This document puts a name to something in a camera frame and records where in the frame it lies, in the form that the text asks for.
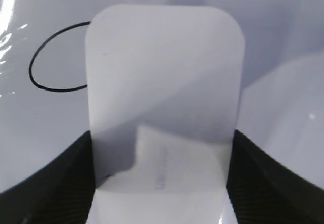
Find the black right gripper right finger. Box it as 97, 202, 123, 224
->
226, 130, 323, 223

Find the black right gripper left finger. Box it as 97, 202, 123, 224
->
1, 131, 95, 223

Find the white whiteboard eraser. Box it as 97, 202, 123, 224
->
85, 4, 245, 223

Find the white framed whiteboard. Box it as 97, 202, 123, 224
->
1, 0, 323, 191

